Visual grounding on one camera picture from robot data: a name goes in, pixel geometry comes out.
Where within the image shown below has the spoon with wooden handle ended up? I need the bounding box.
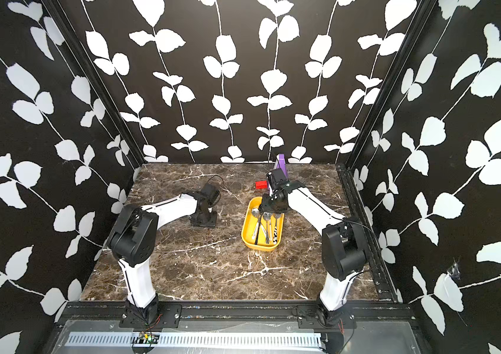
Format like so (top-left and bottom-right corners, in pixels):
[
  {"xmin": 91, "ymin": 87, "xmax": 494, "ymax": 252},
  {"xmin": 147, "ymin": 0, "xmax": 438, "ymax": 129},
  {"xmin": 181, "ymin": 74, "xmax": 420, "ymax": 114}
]
[{"xmin": 264, "ymin": 212, "xmax": 272, "ymax": 244}]

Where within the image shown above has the yellow plastic storage box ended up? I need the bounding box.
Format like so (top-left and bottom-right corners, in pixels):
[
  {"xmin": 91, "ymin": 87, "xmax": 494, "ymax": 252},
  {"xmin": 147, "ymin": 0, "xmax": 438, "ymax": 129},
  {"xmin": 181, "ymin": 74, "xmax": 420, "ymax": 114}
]
[{"xmin": 241, "ymin": 197, "xmax": 284, "ymax": 252}]

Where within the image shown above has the spoon with patterned handle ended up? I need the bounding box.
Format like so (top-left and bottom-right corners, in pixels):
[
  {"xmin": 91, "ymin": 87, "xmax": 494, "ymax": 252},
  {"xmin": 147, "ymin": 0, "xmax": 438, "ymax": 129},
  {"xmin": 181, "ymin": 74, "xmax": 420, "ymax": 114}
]
[{"xmin": 272, "ymin": 214, "xmax": 281, "ymax": 244}]

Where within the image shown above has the black round spoon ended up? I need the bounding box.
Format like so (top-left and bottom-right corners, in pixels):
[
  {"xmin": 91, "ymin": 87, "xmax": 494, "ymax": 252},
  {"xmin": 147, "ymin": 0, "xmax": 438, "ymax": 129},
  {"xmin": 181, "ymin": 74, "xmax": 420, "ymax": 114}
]
[{"xmin": 254, "ymin": 213, "xmax": 262, "ymax": 245}]

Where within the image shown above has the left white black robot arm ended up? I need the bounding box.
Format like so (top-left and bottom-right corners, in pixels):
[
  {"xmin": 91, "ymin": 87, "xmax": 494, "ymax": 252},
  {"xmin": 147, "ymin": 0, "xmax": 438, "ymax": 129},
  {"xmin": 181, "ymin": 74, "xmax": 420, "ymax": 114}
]
[{"xmin": 107, "ymin": 183, "xmax": 220, "ymax": 324}]

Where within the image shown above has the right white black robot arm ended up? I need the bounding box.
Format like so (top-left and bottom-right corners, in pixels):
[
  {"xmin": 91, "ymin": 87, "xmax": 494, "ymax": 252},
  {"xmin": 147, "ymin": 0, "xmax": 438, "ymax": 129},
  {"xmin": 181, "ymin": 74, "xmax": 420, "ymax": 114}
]
[{"xmin": 259, "ymin": 168, "xmax": 368, "ymax": 314}]

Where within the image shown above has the red small block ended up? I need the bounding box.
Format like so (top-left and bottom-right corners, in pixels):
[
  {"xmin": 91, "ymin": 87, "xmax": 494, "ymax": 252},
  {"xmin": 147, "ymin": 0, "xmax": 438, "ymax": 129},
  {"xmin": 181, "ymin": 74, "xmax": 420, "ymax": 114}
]
[{"xmin": 255, "ymin": 181, "xmax": 268, "ymax": 190}]

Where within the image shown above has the purple plastic stand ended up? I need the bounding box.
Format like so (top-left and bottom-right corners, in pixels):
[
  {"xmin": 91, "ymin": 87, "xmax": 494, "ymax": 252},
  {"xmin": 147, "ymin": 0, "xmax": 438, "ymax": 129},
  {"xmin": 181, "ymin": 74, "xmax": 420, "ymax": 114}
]
[{"xmin": 275, "ymin": 153, "xmax": 288, "ymax": 177}]

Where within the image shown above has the small green circuit board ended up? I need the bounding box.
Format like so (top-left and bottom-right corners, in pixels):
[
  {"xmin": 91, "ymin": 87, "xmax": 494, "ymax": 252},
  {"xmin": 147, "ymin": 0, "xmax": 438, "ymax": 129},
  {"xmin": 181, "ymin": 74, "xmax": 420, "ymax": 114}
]
[{"xmin": 132, "ymin": 332, "xmax": 159, "ymax": 348}]

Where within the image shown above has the white perforated strip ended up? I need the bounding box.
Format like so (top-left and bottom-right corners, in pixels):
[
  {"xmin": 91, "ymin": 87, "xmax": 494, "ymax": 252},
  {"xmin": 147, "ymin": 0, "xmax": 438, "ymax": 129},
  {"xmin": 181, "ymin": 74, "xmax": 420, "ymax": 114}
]
[{"xmin": 63, "ymin": 332, "xmax": 324, "ymax": 350}]

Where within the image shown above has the black front mounting rail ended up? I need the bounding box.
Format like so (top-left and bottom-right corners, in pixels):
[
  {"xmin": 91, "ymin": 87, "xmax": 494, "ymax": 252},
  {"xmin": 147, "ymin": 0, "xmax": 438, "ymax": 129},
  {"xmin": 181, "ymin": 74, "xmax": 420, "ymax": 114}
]
[{"xmin": 57, "ymin": 300, "xmax": 417, "ymax": 331}]

